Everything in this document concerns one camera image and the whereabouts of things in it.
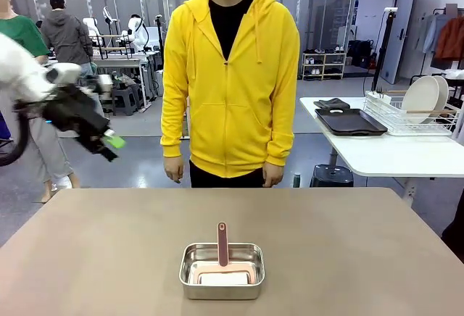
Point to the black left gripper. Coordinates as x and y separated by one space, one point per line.
78 116

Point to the dark brown serving tray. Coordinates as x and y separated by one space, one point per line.
349 120

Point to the large white dinner plate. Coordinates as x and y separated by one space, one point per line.
420 98

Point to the person's right forearm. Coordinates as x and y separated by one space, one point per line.
174 127

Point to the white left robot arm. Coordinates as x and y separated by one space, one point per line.
18 69

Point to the person's left forearm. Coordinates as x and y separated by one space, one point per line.
282 131

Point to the person's right hand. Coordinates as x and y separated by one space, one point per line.
174 169

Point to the person's left hand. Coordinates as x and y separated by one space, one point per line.
273 174

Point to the grey plastic step stool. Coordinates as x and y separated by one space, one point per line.
125 100

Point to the mannequin in green shirt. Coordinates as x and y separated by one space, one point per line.
47 156

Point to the white background desk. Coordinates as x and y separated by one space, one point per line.
123 63

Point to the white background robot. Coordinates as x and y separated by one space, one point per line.
137 35
92 29

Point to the person in grey hoodie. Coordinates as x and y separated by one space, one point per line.
67 37

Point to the person in yellow hoodie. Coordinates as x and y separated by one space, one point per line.
232 87

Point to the stainless steel rectangular container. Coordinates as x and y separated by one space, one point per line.
221 290

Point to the dark folded cloth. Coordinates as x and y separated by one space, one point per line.
331 103

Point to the white shoe rack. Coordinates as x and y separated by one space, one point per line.
322 66

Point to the white table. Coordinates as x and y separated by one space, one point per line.
391 153

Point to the black tripod with white device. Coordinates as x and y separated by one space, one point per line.
386 40

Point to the clothes rack with garments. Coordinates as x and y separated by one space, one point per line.
446 37

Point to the black rounded object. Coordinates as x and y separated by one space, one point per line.
455 236

